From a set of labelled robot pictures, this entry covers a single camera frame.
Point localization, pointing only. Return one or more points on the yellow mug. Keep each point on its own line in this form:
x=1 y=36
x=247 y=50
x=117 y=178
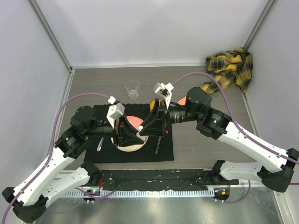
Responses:
x=153 y=105

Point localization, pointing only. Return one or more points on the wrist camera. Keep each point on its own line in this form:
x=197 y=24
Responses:
x=164 y=90
x=115 y=112

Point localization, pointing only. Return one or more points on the silver fork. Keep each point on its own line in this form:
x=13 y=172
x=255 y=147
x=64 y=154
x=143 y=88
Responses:
x=100 y=145

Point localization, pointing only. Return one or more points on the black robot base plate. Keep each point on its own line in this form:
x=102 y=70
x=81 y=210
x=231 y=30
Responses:
x=159 y=180

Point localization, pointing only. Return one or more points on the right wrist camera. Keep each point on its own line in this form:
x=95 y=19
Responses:
x=164 y=90

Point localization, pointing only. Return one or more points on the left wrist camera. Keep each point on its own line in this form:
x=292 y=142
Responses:
x=115 y=112

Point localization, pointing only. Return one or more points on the mannequin hand with painted nails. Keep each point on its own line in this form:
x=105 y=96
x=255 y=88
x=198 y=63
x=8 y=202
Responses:
x=182 y=101

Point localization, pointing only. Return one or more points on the pink and cream plate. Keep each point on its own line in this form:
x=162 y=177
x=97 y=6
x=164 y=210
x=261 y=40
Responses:
x=135 y=122

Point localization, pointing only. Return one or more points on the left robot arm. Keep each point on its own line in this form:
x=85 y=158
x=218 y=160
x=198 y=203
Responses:
x=33 y=196

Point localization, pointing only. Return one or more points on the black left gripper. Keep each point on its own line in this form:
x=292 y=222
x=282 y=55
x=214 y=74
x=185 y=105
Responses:
x=123 y=137

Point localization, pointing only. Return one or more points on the clear plastic cup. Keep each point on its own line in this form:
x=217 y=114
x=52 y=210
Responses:
x=132 y=88

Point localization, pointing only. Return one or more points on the black cloth placemat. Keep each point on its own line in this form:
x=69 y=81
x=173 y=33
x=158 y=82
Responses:
x=110 y=154

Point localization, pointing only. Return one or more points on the silver table knife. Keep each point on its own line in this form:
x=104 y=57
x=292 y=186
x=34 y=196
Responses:
x=158 y=145

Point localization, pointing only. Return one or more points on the white slotted cable duct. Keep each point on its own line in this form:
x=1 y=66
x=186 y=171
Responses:
x=142 y=194

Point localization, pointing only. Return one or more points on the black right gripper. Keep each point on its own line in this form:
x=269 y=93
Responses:
x=157 y=129

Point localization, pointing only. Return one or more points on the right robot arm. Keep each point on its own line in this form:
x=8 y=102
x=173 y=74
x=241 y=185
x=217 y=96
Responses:
x=273 y=166

